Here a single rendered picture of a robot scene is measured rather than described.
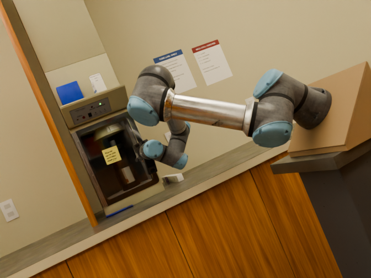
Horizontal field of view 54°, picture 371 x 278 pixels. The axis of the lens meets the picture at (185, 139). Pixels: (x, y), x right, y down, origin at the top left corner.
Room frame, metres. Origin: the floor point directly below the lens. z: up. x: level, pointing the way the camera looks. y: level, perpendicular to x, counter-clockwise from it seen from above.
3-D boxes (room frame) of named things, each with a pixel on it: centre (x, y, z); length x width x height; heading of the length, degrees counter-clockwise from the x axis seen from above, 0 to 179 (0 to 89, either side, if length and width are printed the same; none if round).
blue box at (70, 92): (1.75, 0.42, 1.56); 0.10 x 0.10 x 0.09; 17
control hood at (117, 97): (1.77, 0.34, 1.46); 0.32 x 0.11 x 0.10; 107
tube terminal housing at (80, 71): (1.95, 0.39, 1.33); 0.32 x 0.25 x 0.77; 107
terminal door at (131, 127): (1.82, 0.35, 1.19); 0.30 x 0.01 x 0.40; 107
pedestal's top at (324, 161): (1.28, -0.46, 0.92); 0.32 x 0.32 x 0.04; 23
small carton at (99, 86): (1.79, 0.29, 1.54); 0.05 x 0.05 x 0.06; 25
